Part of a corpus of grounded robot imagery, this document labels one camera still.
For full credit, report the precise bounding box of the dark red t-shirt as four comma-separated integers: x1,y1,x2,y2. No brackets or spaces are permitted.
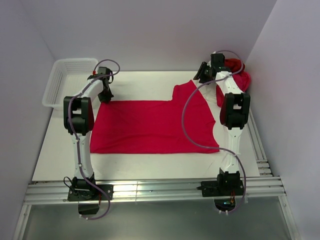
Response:
224,58,246,74

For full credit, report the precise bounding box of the pink t-shirt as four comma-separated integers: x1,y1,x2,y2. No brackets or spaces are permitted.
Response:
216,72,251,107

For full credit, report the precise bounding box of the aluminium mounting rail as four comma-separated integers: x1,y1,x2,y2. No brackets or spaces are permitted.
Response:
23,176,286,205

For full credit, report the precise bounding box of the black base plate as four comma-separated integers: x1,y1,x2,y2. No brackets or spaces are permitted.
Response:
196,180,245,197
67,184,114,202

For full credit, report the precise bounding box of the bright red t-shirt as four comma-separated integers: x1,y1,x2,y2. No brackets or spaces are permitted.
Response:
90,80,219,154

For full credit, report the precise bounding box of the white t-shirt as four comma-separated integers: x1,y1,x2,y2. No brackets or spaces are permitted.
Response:
199,83,217,104

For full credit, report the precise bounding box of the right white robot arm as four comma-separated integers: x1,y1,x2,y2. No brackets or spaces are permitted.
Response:
194,51,251,197

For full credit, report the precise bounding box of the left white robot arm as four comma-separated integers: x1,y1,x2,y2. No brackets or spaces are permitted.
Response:
63,66,114,202

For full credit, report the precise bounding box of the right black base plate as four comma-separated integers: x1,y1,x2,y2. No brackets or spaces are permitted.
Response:
196,180,245,197

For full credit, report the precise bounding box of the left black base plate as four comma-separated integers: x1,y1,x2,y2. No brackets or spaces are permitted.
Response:
67,184,114,202

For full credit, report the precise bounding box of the white plastic mesh basket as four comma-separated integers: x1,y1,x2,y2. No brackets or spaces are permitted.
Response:
42,58,98,111

